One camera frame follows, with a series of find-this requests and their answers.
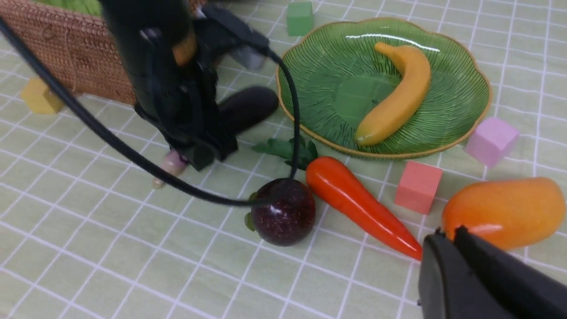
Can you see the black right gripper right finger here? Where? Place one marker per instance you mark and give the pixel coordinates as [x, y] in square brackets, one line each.
[520, 289]

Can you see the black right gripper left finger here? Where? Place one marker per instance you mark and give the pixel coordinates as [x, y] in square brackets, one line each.
[448, 287]

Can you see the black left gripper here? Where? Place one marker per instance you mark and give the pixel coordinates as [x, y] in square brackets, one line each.
[182, 82]

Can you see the purple toy eggplant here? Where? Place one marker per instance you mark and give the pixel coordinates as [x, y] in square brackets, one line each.
[241, 111]

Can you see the orange toy mango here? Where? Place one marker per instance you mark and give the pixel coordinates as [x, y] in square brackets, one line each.
[510, 214]

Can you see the dark purple toy mangosteen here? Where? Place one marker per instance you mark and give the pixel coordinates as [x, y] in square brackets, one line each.
[291, 216]

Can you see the orange toy carrot green leaves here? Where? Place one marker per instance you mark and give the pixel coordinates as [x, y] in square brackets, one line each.
[336, 185]

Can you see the yellow toy banana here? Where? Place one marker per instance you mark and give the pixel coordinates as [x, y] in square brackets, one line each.
[397, 108]

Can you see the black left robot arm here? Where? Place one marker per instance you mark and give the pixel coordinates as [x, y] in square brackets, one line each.
[170, 58]

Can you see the coral red foam cube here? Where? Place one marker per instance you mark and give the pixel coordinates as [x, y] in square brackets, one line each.
[418, 186]

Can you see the green leaf-shaped glass plate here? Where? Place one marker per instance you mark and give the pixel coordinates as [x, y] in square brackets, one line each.
[339, 78]

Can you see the pink foam cube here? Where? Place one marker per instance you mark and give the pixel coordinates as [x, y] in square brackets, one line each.
[492, 141]

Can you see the green foam cube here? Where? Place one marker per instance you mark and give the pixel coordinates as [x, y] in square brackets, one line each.
[299, 18]

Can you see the green checked tablecloth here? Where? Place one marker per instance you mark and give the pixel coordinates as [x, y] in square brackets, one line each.
[85, 236]

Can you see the yellow foam cube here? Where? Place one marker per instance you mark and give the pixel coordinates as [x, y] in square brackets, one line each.
[39, 99]

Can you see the woven wicker basket green lining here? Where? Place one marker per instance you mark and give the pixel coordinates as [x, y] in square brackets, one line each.
[94, 46]

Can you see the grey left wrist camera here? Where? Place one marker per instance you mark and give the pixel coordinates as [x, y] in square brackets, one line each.
[248, 57]

